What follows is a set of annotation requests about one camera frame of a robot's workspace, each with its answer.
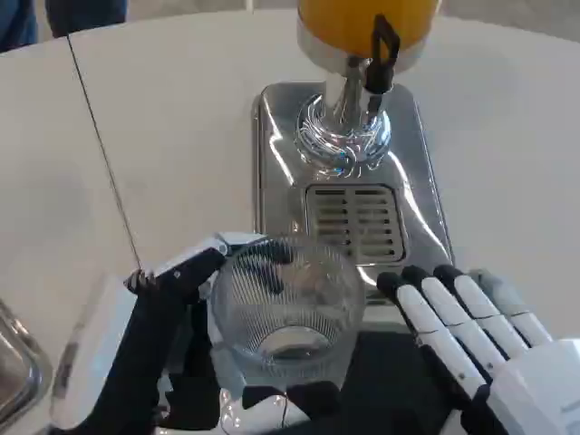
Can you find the person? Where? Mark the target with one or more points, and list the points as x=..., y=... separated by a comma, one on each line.
x=86, y=13

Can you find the steel tray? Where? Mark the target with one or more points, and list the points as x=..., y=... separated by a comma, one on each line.
x=20, y=362

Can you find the black dispenser tap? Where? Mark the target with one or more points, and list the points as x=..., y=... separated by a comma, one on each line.
x=383, y=54

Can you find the clear ribbed glass cup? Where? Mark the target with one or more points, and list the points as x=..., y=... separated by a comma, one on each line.
x=317, y=294

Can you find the orange juice drink dispenser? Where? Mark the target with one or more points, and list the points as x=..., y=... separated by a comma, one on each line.
x=281, y=181

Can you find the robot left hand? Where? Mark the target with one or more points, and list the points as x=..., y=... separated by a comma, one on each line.
x=149, y=326

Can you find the steel drip tray grid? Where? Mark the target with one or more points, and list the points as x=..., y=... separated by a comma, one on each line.
x=355, y=222

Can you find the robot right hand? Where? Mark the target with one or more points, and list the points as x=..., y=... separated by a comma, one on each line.
x=507, y=376

